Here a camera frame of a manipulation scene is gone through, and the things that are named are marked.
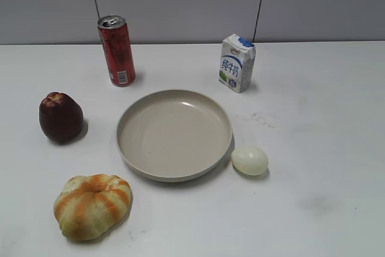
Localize white blue milk carton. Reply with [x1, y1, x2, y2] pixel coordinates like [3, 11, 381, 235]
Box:
[218, 34, 256, 93]

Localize beige round plate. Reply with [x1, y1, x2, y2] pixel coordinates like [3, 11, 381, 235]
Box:
[115, 90, 234, 183]

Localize red soda can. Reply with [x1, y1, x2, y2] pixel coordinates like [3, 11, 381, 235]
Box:
[97, 15, 136, 87]

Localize white egg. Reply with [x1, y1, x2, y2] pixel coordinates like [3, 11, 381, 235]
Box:
[231, 146, 269, 176]

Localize dark red apple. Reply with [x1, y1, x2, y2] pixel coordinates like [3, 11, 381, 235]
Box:
[39, 92, 84, 144]

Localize orange striped bread bun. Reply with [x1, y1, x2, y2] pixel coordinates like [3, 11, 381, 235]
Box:
[54, 174, 133, 241]

